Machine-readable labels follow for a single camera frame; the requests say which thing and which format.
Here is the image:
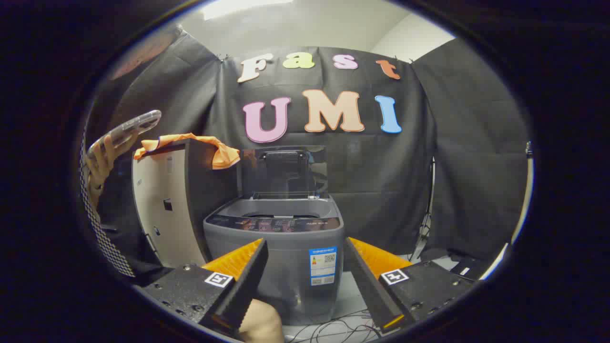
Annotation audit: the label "person's knee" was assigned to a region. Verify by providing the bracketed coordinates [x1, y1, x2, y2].
[237, 299, 285, 343]

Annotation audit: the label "grey washing machine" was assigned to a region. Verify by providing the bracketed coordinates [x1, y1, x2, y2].
[203, 194, 346, 325]

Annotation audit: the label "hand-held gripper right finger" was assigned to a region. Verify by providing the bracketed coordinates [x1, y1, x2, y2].
[344, 237, 478, 335]

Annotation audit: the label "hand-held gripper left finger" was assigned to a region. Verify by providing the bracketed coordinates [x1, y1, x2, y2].
[142, 238, 268, 335]

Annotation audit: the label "dark cabinet with cream door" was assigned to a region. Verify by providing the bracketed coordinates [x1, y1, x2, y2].
[131, 138, 241, 268]

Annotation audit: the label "orange cloth garment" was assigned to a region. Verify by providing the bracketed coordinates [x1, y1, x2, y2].
[133, 133, 241, 170]

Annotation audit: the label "checkered sleeve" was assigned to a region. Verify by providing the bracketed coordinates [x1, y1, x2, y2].
[79, 129, 136, 278]

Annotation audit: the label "black floor box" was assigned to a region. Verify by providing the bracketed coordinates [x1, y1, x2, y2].
[419, 248, 494, 282]

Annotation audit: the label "black backdrop cloth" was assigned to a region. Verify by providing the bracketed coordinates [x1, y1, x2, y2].
[93, 29, 529, 267]

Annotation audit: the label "black floor cables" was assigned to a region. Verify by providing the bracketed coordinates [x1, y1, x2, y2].
[285, 310, 383, 343]

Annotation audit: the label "smartphone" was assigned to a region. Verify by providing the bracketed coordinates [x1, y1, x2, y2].
[87, 110, 163, 159]

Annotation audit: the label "black light stand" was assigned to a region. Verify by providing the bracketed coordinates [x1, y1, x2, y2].
[411, 157, 437, 262]

